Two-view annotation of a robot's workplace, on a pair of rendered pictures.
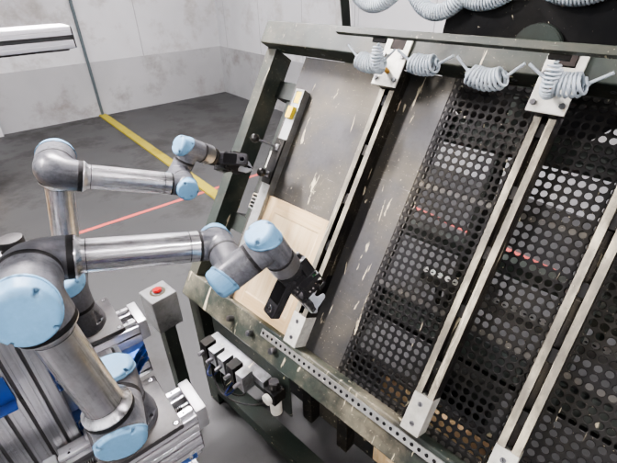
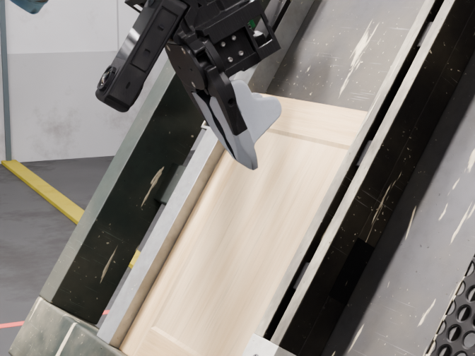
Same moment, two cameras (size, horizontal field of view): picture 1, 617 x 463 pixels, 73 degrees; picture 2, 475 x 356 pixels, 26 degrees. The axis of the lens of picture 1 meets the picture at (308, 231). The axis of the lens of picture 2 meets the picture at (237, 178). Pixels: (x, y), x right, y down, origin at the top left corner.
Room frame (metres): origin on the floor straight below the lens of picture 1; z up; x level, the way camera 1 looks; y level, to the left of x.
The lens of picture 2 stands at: (-0.08, -0.24, 1.49)
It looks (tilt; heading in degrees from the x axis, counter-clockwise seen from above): 11 degrees down; 14
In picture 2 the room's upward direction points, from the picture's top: straight up
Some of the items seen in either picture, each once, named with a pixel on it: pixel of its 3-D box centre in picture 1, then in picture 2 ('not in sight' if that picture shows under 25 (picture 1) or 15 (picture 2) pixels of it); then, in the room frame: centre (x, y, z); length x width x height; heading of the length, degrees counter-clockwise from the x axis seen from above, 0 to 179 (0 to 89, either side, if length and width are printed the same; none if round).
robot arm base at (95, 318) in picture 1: (80, 314); not in sight; (1.13, 0.83, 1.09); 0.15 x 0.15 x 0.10
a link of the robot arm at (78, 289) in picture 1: (69, 287); not in sight; (1.13, 0.83, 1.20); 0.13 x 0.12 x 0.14; 25
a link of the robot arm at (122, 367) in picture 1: (115, 382); not in sight; (0.73, 0.52, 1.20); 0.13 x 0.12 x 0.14; 25
